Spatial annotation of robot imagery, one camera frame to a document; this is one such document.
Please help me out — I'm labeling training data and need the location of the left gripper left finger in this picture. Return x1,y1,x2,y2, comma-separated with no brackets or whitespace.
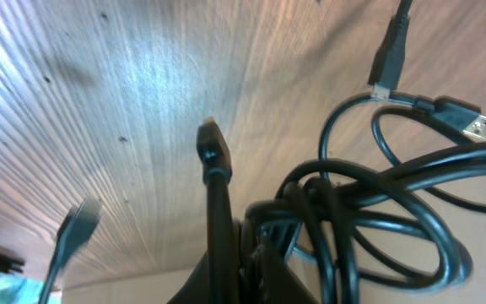
168,252,226,304

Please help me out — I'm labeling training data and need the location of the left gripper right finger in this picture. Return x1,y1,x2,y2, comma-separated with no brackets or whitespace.
252,243,316,304

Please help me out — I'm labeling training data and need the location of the black cable bundle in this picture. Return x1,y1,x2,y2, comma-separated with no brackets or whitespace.
35,0,486,304

